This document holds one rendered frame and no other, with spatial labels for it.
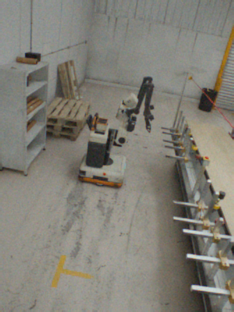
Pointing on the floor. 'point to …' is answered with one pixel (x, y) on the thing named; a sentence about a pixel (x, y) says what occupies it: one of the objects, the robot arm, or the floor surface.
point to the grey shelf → (15, 114)
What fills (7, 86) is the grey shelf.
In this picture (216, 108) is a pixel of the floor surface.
